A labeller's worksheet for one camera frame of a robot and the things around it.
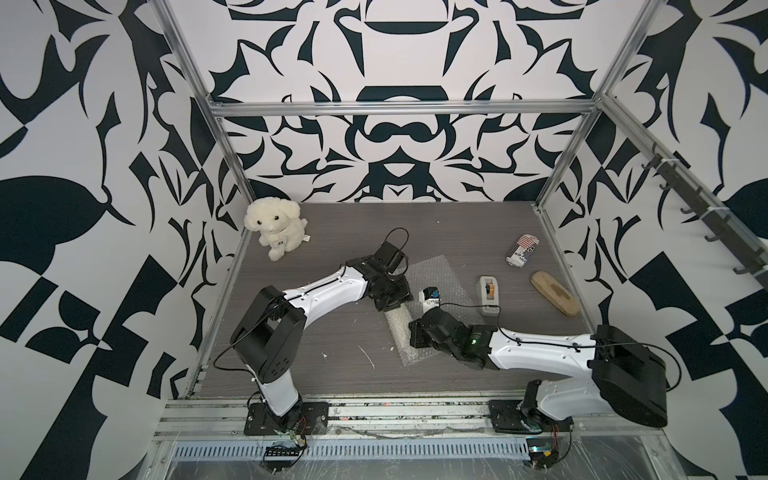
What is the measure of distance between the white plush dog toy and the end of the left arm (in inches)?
14.8

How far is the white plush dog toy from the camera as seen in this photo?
0.93 m

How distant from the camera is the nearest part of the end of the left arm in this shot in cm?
65
